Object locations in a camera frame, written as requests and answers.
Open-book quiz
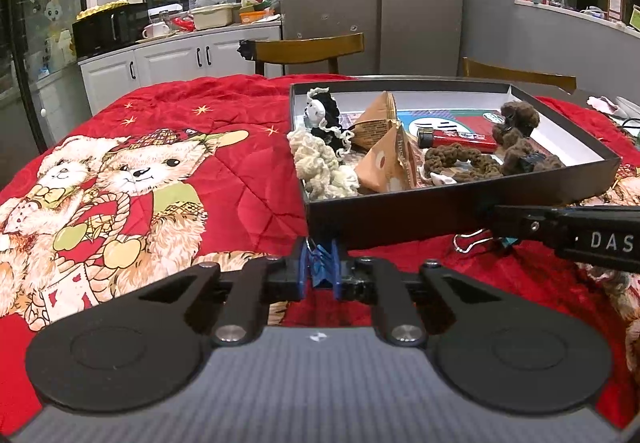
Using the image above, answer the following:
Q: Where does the white crumpled tissue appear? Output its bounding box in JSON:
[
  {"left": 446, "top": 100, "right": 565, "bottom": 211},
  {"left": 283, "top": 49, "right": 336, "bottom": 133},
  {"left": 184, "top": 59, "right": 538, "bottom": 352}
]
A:
[{"left": 587, "top": 95, "right": 634, "bottom": 116}]

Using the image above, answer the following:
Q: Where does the white paper bag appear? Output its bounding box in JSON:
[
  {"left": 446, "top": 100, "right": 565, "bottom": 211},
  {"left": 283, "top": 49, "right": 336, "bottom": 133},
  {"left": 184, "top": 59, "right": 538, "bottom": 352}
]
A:
[{"left": 47, "top": 28, "right": 77, "bottom": 70}]

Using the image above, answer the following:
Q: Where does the red bear printed blanket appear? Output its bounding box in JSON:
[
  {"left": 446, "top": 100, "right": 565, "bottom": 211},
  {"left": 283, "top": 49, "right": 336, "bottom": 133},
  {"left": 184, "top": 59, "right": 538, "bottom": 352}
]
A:
[{"left": 0, "top": 73, "right": 640, "bottom": 435}]

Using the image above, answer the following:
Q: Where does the wooden chair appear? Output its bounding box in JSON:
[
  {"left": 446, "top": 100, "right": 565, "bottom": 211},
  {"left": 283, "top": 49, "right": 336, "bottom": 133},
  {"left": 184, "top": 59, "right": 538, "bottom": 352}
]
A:
[
  {"left": 462, "top": 57, "right": 577, "bottom": 94},
  {"left": 239, "top": 33, "right": 365, "bottom": 76}
]

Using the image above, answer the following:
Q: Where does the beige plastic basin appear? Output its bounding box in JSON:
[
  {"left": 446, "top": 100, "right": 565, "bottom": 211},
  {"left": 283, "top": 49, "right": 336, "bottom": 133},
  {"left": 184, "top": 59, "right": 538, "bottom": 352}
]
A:
[{"left": 191, "top": 5, "right": 235, "bottom": 30}]

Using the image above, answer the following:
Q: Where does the olive brown crocheted toy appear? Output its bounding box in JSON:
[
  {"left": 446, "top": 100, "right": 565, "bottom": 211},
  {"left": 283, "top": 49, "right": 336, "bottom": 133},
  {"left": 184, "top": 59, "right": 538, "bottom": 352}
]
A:
[{"left": 424, "top": 144, "right": 503, "bottom": 185}]

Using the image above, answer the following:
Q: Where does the dark brown fuzzy toy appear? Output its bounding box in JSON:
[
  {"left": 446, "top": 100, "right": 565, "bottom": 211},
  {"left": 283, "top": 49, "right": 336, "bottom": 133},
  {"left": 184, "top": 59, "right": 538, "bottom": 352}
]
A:
[{"left": 491, "top": 100, "right": 566, "bottom": 176}]

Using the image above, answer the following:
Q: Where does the black white crocheted doll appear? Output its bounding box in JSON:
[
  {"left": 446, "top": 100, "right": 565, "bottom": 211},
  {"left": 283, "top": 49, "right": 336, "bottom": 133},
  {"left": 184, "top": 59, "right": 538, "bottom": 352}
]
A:
[{"left": 300, "top": 88, "right": 356, "bottom": 158}]

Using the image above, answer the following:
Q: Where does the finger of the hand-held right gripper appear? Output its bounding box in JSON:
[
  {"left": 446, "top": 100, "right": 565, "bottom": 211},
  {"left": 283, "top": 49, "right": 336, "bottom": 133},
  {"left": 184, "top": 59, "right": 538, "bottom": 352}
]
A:
[{"left": 477, "top": 202, "right": 566, "bottom": 249}]

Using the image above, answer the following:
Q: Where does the silver binder clip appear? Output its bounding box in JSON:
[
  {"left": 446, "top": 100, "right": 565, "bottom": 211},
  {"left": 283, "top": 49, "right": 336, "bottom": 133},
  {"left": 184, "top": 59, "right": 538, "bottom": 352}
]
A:
[{"left": 454, "top": 229, "right": 496, "bottom": 254}]

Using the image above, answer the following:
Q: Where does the colourful printed card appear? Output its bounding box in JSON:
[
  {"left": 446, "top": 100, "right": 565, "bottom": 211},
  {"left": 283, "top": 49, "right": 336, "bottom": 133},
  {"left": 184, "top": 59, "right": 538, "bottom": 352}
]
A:
[{"left": 400, "top": 109, "right": 506, "bottom": 144}]

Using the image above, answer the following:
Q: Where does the black framed glass door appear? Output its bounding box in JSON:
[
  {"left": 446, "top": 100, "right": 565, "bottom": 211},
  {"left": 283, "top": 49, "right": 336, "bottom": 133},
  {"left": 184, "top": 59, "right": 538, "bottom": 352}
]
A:
[{"left": 0, "top": 0, "right": 87, "bottom": 164}]

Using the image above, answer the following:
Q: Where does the white kitchen cabinet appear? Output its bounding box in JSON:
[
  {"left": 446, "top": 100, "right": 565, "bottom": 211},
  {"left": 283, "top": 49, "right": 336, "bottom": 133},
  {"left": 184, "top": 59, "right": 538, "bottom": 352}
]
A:
[{"left": 79, "top": 20, "right": 283, "bottom": 117}]

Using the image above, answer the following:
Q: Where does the brown paper pyramid packet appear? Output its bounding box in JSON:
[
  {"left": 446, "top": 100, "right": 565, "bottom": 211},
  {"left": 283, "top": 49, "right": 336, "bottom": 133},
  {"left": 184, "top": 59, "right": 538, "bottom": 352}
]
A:
[
  {"left": 355, "top": 125, "right": 426, "bottom": 194},
  {"left": 352, "top": 91, "right": 401, "bottom": 152}
]

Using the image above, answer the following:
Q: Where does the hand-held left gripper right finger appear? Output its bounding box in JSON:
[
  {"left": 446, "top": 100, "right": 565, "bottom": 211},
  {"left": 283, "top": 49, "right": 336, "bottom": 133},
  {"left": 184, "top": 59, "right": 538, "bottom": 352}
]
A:
[{"left": 333, "top": 243, "right": 503, "bottom": 348}]

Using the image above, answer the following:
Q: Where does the red lighter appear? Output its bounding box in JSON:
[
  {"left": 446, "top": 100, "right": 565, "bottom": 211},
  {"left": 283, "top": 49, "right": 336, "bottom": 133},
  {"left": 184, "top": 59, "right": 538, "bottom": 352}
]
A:
[{"left": 417, "top": 129, "right": 496, "bottom": 150}]

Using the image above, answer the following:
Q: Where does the yellow tray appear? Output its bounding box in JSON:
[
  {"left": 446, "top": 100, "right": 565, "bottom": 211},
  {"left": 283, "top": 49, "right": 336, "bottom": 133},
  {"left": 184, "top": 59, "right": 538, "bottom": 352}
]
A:
[{"left": 76, "top": 0, "right": 129, "bottom": 22}]

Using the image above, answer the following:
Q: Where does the white crocheted toy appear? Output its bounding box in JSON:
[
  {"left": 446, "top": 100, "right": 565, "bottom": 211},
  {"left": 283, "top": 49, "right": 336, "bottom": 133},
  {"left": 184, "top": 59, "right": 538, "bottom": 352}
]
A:
[{"left": 287, "top": 128, "right": 360, "bottom": 202}]

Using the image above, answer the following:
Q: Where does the blue clip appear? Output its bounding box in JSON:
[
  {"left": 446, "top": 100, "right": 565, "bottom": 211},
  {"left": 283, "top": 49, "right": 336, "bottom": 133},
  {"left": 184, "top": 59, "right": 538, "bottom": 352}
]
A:
[{"left": 306, "top": 239, "right": 337, "bottom": 290}]

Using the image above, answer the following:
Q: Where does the black microwave oven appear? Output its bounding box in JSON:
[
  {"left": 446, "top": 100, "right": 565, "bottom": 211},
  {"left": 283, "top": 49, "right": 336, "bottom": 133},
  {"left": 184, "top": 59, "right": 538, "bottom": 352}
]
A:
[{"left": 72, "top": 3, "right": 149, "bottom": 58}]

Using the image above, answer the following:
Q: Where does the orange food tray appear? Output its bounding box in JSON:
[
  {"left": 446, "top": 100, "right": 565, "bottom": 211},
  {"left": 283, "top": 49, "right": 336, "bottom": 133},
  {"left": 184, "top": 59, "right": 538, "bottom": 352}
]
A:
[{"left": 239, "top": 9, "right": 276, "bottom": 25}]

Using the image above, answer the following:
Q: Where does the black shallow box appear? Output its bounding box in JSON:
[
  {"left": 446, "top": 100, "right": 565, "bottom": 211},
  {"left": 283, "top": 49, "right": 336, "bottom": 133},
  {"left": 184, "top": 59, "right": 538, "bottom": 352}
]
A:
[{"left": 289, "top": 75, "right": 622, "bottom": 252}]

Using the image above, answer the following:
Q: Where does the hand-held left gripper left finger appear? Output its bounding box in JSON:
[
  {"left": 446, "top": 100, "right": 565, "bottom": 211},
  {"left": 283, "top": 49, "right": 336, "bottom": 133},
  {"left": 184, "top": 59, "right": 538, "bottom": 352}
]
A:
[{"left": 135, "top": 237, "right": 307, "bottom": 348}]

